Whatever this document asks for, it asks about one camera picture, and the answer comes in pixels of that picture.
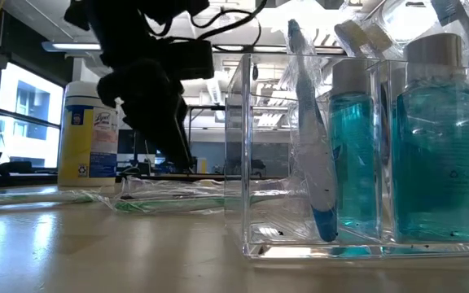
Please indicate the long ceiling light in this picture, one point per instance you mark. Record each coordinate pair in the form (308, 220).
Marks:
(75, 46)

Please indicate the black monitor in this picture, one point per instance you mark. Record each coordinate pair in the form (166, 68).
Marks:
(125, 142)

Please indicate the Lysol wipes canister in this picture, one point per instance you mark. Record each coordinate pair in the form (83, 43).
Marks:
(84, 154)

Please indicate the clear acrylic organizer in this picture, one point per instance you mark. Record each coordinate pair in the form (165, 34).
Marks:
(259, 250)

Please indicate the large window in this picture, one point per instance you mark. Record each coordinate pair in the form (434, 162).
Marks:
(31, 101)

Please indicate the blue mouthwash bottle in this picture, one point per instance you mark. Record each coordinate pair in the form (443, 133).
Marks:
(434, 163)
(354, 163)

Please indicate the black lab robot arm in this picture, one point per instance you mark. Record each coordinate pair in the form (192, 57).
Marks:
(257, 164)

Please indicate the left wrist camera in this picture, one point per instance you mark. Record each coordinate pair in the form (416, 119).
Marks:
(189, 59)

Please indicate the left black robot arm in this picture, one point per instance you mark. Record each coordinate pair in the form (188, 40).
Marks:
(108, 28)

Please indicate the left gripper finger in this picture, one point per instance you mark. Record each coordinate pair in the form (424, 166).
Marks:
(185, 130)
(159, 130)

